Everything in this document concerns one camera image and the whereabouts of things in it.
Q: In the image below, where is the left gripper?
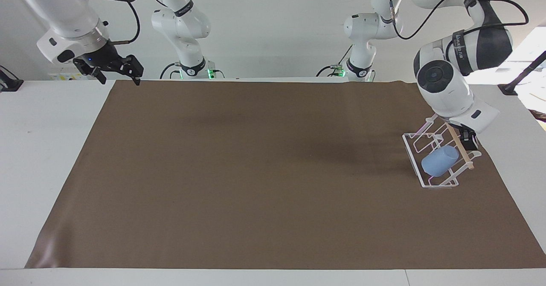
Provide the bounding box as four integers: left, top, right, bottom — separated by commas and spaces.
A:
458, 124, 480, 151

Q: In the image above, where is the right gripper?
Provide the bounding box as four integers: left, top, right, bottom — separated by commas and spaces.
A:
73, 41, 144, 87

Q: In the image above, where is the light blue cup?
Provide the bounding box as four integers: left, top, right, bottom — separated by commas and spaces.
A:
421, 145, 460, 177

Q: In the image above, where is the black stand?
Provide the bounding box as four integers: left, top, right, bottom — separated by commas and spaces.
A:
498, 51, 546, 96
0, 66, 24, 93

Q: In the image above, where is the white wire cup holder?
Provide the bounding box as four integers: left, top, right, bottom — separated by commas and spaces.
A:
402, 114, 483, 189

